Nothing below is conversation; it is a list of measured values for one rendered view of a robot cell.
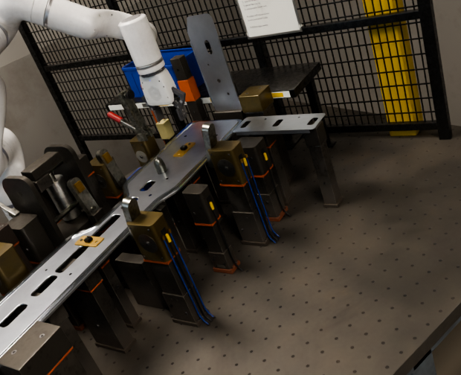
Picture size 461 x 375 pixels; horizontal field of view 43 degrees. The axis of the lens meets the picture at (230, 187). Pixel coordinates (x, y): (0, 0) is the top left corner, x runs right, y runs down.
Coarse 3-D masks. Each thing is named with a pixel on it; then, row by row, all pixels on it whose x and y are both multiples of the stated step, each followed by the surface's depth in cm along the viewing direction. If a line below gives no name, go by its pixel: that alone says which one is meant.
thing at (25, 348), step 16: (32, 336) 121; (48, 336) 119; (64, 336) 122; (16, 352) 118; (32, 352) 116; (48, 352) 118; (64, 352) 122; (0, 368) 118; (16, 368) 113; (32, 368) 115; (48, 368) 119; (64, 368) 122; (80, 368) 126
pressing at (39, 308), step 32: (192, 128) 198; (224, 128) 189; (192, 160) 176; (128, 192) 171; (160, 192) 165; (96, 224) 160; (64, 256) 151; (96, 256) 146; (32, 288) 143; (64, 288) 138; (0, 320) 135; (32, 320) 131; (0, 352) 125
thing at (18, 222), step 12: (24, 216) 161; (36, 216) 158; (12, 228) 156; (24, 228) 155; (36, 228) 158; (24, 240) 157; (36, 240) 158; (48, 240) 162; (24, 252) 161; (36, 252) 159; (48, 252) 162; (36, 264) 163; (72, 312) 170; (72, 324) 173; (84, 324) 173
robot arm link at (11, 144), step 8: (8, 136) 192; (8, 144) 190; (16, 144) 195; (8, 152) 189; (16, 152) 195; (16, 160) 196; (24, 160) 198; (8, 168) 196; (16, 168) 196; (24, 168) 197; (0, 184) 194; (0, 192) 192; (0, 200) 194; (8, 200) 193
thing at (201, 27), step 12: (192, 24) 188; (204, 24) 186; (192, 36) 191; (204, 36) 189; (216, 36) 186; (204, 48) 191; (216, 48) 189; (204, 60) 194; (216, 60) 192; (204, 72) 197; (216, 72) 195; (228, 72) 192; (216, 84) 198; (228, 84) 195; (216, 96) 201; (228, 96) 198; (216, 108) 204; (228, 108) 201; (240, 108) 198
